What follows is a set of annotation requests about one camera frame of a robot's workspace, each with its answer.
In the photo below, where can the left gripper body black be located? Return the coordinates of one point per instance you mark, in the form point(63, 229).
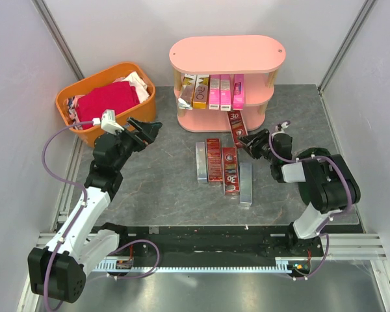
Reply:
point(127, 142)

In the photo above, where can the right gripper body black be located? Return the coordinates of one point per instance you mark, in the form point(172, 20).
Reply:
point(264, 149)

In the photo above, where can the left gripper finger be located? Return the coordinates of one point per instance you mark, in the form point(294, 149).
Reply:
point(145, 128)
point(139, 141)

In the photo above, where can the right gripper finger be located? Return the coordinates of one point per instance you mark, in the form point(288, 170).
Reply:
point(260, 136)
point(246, 142)

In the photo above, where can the red 3D toothpaste box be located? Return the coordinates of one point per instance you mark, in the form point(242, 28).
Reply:
point(237, 126)
point(230, 170)

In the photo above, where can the dark red toothpaste box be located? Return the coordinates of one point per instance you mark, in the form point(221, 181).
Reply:
point(214, 160)

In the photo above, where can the silver toothpaste box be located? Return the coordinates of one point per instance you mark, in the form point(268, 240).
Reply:
point(201, 162)
point(246, 189)

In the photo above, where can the pink toothpaste box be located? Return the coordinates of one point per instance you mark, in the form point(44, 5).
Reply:
point(238, 92)
point(225, 92)
point(214, 92)

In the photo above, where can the orange R.O toothpaste box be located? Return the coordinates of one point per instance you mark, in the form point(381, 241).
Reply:
point(201, 92)

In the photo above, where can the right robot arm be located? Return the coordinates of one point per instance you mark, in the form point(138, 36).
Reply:
point(327, 186)

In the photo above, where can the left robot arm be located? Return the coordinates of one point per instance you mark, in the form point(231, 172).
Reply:
point(60, 269)

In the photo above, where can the pink three-tier shelf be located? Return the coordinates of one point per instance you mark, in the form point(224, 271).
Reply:
point(257, 57)

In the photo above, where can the red folded cloth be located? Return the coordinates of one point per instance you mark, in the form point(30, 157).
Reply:
point(119, 96)

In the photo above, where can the white and patterned cloths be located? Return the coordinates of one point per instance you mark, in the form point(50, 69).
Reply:
point(134, 80)

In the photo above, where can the dark green baseball cap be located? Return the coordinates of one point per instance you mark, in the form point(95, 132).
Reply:
point(319, 154)

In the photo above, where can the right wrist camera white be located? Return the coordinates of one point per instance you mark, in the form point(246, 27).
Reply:
point(281, 127)

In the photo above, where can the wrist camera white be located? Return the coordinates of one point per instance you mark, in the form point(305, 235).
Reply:
point(109, 124)
point(281, 127)

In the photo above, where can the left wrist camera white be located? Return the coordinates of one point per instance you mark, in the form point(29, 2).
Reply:
point(109, 124)

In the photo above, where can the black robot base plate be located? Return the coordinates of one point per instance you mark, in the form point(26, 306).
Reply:
point(174, 241)

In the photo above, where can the grey slotted cable duct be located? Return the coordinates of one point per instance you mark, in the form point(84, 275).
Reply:
point(283, 266)

